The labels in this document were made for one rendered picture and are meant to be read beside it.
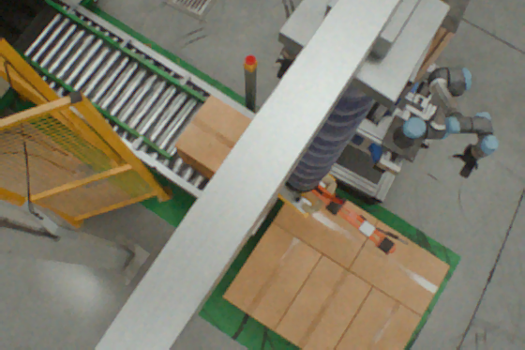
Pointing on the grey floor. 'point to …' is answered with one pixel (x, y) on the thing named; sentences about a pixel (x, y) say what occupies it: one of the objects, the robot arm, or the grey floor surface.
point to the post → (250, 86)
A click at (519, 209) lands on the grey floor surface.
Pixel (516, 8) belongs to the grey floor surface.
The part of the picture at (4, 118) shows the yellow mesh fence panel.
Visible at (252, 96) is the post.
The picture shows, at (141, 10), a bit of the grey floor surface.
